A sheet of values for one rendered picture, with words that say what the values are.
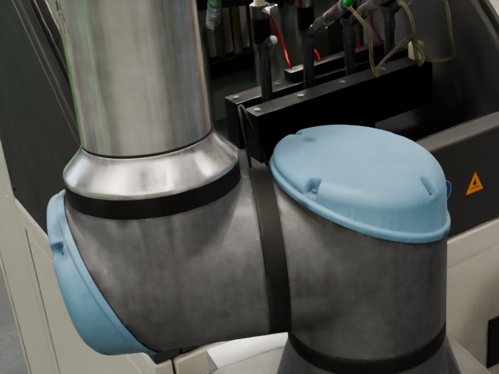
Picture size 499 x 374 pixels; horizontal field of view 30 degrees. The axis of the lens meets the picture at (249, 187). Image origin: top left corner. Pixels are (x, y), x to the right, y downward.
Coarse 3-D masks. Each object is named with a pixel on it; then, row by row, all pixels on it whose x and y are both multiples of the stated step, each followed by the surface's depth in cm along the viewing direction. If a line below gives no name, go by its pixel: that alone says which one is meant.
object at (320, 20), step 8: (344, 0) 132; (352, 0) 130; (336, 8) 133; (344, 8) 132; (320, 16) 139; (328, 16) 136; (336, 16) 135; (320, 24) 139; (328, 24) 138; (320, 32) 140
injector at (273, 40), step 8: (256, 8) 137; (256, 16) 137; (264, 16) 137; (256, 24) 138; (264, 24) 138; (256, 32) 139; (264, 32) 138; (256, 40) 139; (264, 40) 139; (272, 40) 137; (256, 48) 140; (264, 48) 139; (264, 56) 141; (264, 64) 141; (264, 72) 142; (264, 80) 143; (264, 88) 143; (272, 88) 144; (264, 96) 144; (272, 96) 144
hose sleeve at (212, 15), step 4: (208, 0) 122; (220, 0) 122; (208, 4) 122; (220, 4) 122; (208, 8) 124; (212, 8) 122; (216, 8) 122; (220, 8) 124; (208, 12) 125; (212, 12) 124; (216, 12) 124; (220, 12) 126; (208, 16) 127; (212, 16) 126; (216, 16) 126; (208, 20) 128; (212, 20) 127; (216, 20) 127; (212, 24) 129
